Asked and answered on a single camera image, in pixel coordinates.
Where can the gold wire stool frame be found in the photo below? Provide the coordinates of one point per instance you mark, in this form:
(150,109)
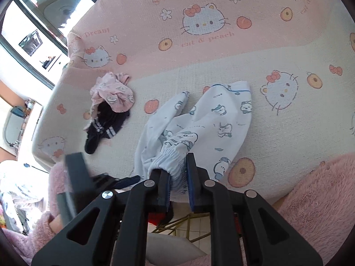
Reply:
(182,226)

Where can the person's left hand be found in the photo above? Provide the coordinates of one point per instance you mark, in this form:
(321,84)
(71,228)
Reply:
(56,224)

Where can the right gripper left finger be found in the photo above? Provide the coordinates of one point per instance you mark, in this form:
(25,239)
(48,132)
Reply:
(111,230)

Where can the pink Hello Kitty blanket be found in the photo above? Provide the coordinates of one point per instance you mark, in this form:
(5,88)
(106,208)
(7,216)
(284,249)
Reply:
(279,75)

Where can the pink cartoon pajama garment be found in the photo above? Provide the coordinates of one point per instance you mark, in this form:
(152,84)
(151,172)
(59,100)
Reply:
(112,88)

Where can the dark window frame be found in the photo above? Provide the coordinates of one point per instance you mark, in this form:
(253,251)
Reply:
(34,42)

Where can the light blue cartoon pajama pants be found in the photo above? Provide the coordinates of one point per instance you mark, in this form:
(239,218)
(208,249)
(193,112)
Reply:
(194,135)

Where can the red sock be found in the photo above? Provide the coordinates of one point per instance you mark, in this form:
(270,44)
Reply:
(159,218)

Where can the white side cabinet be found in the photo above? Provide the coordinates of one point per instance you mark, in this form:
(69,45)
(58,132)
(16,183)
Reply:
(18,125)

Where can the gray plush cushion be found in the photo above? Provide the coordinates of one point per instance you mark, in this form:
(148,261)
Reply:
(57,12)

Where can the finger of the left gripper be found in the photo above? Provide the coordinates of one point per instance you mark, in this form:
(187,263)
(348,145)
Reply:
(124,182)

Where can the navy striped garment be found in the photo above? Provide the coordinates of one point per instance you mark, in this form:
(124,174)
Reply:
(105,125)

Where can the pink fuzzy right sleeve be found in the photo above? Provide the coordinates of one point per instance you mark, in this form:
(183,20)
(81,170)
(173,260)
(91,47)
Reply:
(319,198)

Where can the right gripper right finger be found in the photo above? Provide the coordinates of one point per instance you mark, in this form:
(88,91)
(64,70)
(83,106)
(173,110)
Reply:
(245,228)

